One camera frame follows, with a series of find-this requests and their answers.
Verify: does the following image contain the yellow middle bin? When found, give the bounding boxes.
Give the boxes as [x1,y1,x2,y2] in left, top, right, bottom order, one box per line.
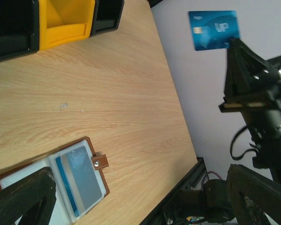
[39,0,95,51]

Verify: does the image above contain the right black bin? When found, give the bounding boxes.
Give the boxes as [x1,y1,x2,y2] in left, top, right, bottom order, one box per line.
[89,0,125,37]

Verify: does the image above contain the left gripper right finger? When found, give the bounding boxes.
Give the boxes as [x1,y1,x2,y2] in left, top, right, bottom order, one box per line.
[227,164,281,225]

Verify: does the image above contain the black front rail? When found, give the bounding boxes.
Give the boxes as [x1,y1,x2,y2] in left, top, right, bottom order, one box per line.
[140,157,207,225]

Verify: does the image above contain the left black bin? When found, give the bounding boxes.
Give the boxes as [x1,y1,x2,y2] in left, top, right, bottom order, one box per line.
[0,0,40,61]

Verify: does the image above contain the brown leather card holder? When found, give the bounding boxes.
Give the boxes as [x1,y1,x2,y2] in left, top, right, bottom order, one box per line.
[0,137,110,225]

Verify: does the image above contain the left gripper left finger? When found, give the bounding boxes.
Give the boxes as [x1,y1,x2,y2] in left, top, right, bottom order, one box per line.
[0,166,56,225]

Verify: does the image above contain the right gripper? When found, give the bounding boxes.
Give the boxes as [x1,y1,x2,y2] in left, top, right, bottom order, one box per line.
[219,38,281,183]

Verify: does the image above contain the black bin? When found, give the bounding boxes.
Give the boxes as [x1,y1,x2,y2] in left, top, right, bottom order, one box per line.
[0,0,40,61]
[89,0,125,37]

